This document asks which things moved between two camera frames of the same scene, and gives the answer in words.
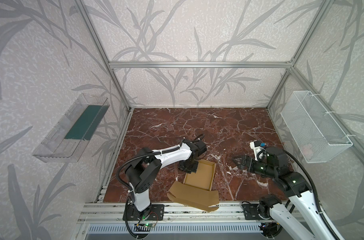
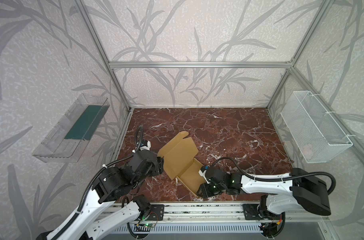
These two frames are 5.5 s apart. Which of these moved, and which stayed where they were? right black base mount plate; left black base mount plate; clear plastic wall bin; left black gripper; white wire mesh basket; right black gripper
Moved: left black gripper; right black gripper
Stayed: right black base mount plate; white wire mesh basket; clear plastic wall bin; left black base mount plate
